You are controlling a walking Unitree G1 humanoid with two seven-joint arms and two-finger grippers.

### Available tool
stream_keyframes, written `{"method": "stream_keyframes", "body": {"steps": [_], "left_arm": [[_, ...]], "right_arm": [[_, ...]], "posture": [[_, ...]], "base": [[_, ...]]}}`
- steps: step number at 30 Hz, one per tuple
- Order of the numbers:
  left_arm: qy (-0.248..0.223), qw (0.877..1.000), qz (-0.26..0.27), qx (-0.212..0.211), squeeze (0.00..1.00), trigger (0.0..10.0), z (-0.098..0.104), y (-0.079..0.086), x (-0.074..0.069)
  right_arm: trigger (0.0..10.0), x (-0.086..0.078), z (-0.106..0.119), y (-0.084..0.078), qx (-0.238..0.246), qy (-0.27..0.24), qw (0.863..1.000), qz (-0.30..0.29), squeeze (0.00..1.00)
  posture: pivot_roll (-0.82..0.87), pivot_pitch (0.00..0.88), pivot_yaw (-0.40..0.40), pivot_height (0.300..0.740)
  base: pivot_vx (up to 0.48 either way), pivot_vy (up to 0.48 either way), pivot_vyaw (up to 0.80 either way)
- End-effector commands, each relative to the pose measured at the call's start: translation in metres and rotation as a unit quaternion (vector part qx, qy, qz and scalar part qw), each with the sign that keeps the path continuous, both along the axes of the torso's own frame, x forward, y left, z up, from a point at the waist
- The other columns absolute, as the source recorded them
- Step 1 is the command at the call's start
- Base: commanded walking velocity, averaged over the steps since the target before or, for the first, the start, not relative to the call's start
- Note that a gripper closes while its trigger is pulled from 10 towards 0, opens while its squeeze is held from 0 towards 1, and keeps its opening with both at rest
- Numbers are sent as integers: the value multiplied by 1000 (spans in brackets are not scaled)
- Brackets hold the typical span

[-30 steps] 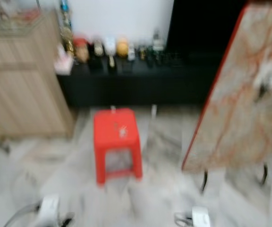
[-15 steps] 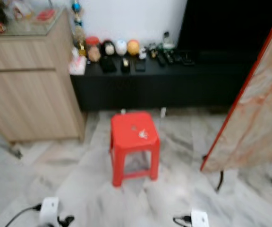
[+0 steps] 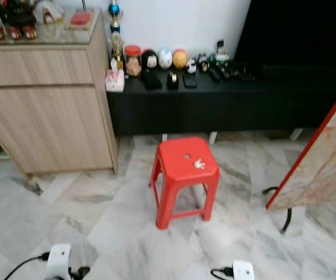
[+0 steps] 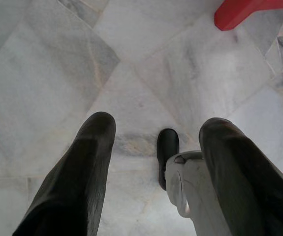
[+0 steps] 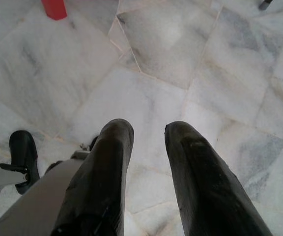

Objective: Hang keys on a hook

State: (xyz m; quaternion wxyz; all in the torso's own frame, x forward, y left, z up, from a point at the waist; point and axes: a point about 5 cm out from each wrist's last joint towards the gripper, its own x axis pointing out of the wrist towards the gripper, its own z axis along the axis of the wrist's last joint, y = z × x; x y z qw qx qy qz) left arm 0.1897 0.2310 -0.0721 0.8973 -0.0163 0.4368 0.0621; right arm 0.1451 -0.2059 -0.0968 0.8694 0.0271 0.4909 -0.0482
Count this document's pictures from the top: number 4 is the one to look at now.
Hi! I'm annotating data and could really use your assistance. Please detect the red plastic stool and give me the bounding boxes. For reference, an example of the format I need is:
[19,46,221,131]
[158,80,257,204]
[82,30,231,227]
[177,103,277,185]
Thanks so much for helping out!
[214,0,283,31]

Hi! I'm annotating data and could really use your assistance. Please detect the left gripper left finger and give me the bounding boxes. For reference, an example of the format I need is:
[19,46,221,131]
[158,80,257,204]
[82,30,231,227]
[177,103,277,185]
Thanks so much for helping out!
[12,111,117,236]

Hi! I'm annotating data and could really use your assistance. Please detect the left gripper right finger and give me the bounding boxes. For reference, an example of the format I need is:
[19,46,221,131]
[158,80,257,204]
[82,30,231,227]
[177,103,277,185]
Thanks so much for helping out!
[198,117,283,236]

